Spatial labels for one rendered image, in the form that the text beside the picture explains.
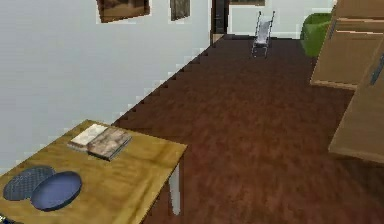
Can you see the grey metal chair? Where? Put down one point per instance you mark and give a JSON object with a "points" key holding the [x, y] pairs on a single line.
{"points": [[263, 33]]}

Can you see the blue patterned plate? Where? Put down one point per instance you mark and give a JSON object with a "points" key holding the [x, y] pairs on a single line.
{"points": [[25, 181]]}

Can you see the plain blue plate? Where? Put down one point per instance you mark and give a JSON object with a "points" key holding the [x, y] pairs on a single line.
{"points": [[56, 190]]}

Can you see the pale beige book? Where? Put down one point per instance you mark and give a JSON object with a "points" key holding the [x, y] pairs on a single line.
{"points": [[87, 134]]}

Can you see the large tan wooden cupboard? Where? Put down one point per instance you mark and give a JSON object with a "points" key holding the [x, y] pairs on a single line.
{"points": [[365, 123]]}

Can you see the yellow wooden table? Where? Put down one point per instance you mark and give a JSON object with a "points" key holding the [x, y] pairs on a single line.
{"points": [[110, 186]]}

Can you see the brown framed picture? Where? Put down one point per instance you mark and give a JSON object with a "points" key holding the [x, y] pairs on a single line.
{"points": [[123, 9]]}

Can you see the green armchair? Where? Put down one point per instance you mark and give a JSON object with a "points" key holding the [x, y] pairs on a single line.
{"points": [[315, 35]]}

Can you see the dark room door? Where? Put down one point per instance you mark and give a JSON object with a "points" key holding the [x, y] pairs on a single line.
{"points": [[219, 16]]}

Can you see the dark window frame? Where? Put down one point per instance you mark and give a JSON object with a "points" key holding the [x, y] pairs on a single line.
{"points": [[247, 2]]}

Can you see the brown mottled book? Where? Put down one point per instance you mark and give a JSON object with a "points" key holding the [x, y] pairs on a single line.
{"points": [[109, 142]]}

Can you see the small dark framed picture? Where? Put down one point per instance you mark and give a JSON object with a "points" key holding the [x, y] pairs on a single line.
{"points": [[180, 8]]}

